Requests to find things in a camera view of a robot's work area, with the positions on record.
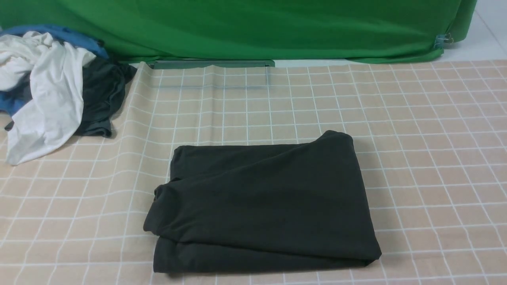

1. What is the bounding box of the metal binder clip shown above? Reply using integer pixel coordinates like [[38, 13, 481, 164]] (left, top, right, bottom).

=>
[[433, 33, 454, 49]]

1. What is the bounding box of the white crumpled shirt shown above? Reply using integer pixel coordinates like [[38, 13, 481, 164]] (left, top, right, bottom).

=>
[[1, 31, 96, 165]]

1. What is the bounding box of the dark teal crumpled garment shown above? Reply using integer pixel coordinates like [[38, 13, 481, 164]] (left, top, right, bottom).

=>
[[6, 55, 138, 138]]

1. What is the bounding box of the green metal base bar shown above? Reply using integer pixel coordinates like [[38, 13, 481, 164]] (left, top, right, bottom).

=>
[[147, 59, 276, 70]]

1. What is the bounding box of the beige checked tablecloth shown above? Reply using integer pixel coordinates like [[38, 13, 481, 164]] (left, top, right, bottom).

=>
[[0, 60, 507, 285]]

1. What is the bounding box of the blue crumpled garment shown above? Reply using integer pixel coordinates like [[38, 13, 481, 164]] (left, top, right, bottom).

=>
[[0, 24, 109, 116]]

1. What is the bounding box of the dark gray long-sleeved shirt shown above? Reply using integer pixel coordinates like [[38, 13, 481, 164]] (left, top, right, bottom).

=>
[[143, 130, 382, 274]]

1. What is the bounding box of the green backdrop cloth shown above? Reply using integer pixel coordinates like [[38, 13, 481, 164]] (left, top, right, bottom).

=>
[[1, 0, 477, 64]]

